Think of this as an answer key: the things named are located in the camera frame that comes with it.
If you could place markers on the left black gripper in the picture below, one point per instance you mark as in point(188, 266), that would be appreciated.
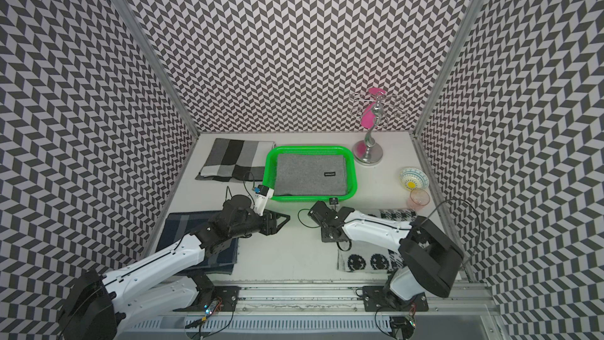
point(274, 228)

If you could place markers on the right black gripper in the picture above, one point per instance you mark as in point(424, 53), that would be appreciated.
point(325, 238)

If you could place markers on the smiley black white scarf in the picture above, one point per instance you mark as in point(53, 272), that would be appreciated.
point(365, 257)

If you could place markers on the grey knitted scarf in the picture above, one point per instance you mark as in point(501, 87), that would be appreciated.
point(311, 175)

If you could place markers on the green plastic basket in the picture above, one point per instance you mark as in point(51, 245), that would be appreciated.
point(271, 167)

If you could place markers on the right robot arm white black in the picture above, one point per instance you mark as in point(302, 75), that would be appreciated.
point(431, 259)

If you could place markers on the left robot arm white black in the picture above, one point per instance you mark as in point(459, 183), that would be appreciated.
point(101, 306)

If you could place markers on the grey black checked scarf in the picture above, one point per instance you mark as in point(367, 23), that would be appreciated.
point(236, 159)

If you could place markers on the chrome glass holder stand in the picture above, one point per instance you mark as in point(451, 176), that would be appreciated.
point(373, 117)

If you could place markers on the pink transparent cup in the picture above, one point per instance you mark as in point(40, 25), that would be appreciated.
point(418, 200)

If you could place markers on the patterned ceramic bowl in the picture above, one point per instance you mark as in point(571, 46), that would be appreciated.
point(412, 178)

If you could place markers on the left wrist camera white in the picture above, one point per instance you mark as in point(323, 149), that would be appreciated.
point(263, 195)

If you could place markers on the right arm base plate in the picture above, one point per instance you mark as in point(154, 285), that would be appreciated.
point(378, 297)

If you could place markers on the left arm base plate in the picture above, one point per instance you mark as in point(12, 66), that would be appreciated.
point(224, 298)

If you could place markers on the aluminium front rail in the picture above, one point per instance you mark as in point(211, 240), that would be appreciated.
point(471, 299)

